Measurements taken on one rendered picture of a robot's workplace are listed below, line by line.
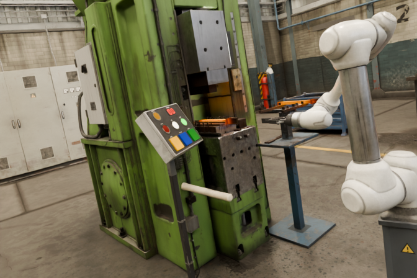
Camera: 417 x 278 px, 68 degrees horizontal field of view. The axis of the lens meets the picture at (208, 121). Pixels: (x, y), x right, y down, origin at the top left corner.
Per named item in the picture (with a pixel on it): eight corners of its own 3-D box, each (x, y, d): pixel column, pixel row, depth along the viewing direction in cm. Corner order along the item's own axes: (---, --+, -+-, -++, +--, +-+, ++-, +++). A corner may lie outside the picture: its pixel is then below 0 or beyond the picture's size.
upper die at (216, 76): (229, 81, 222) (226, 67, 220) (208, 85, 209) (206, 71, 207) (192, 87, 253) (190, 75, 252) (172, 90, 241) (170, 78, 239)
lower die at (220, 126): (236, 130, 226) (234, 118, 225) (216, 136, 213) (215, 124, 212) (200, 129, 258) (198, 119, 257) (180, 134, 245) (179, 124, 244)
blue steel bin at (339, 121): (365, 125, 573) (361, 86, 564) (345, 135, 522) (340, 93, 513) (308, 125, 664) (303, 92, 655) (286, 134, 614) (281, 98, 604)
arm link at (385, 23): (362, 40, 139) (340, 43, 133) (388, 4, 125) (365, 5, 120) (383, 59, 132) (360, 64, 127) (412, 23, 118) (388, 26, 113)
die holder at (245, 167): (264, 182, 237) (255, 125, 231) (229, 201, 213) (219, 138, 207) (215, 173, 279) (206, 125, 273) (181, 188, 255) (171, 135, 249)
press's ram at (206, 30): (239, 66, 229) (231, 10, 224) (200, 71, 204) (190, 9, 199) (203, 73, 261) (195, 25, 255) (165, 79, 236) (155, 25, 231)
